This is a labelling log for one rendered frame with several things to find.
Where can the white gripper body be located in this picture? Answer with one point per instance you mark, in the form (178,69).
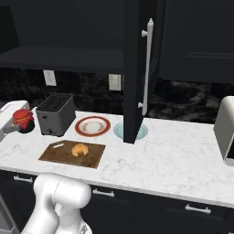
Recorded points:
(9,111)

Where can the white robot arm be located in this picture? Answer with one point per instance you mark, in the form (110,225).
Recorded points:
(61,195)

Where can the brown wooden cutting board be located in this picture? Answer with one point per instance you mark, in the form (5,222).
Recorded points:
(62,155)

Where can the golden croissant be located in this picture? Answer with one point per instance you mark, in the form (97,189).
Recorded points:
(79,150)

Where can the black open cabinet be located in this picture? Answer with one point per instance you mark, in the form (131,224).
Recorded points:
(61,33)

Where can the black open cabinet door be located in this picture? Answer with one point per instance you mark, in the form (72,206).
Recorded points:
(132,76)

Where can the black closed cabinet door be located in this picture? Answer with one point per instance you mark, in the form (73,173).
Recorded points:
(198,39)

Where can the dark grey toaster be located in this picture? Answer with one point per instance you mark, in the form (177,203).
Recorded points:
(56,117)

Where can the black drawer front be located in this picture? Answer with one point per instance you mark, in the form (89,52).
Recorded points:
(201,222)
(128,213)
(18,198)

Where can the red-rimmed white plate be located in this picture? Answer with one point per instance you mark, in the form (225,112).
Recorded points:
(92,126)

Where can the grey appliance front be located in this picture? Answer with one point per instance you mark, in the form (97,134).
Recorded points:
(5,218)

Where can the light blue plate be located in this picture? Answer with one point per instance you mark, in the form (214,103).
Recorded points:
(119,130)

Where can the white countertop appliance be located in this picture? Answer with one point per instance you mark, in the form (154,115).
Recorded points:
(224,131)

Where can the white wall outlet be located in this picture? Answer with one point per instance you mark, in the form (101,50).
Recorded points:
(50,78)

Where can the white light switch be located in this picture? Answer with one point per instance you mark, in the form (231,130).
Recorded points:
(115,82)

